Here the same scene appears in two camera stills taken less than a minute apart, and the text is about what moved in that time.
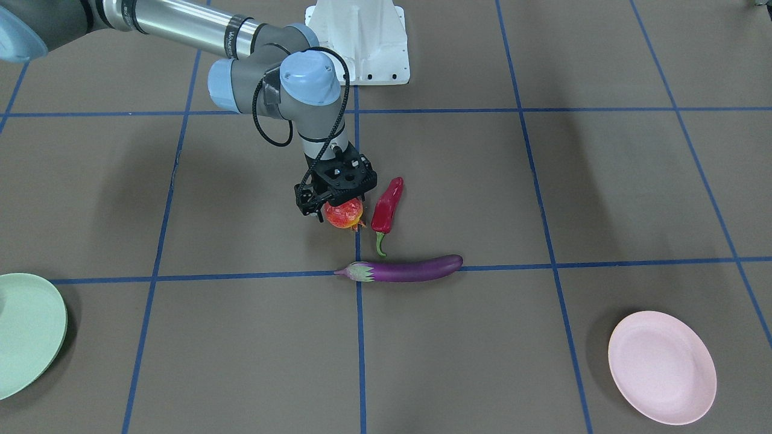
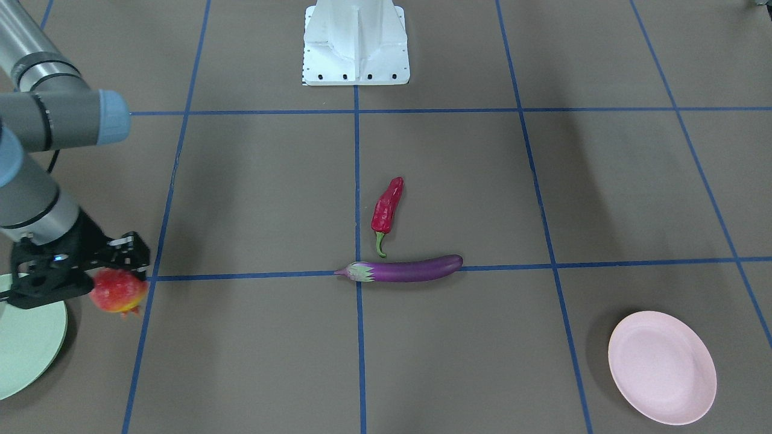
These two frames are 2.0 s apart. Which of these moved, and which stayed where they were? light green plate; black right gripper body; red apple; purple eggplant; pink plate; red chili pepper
Moved: black right gripper body; red apple
Stayed: light green plate; purple eggplant; pink plate; red chili pepper
